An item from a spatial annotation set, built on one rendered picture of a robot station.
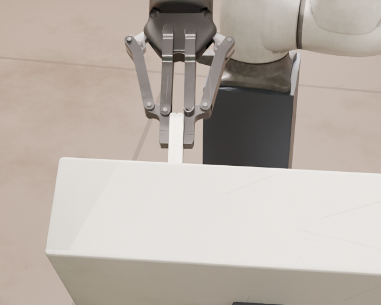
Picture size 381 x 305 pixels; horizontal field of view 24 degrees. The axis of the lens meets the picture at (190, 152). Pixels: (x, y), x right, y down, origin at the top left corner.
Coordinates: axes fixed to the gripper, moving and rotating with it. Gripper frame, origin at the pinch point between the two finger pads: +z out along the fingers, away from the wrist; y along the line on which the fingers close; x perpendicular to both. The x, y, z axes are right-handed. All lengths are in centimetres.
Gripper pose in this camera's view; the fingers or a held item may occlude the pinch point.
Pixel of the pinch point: (176, 147)
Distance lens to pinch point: 96.2
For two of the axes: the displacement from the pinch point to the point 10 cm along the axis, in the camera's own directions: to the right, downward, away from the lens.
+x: -0.4, -4.0, -9.2
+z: -0.2, 9.2, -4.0
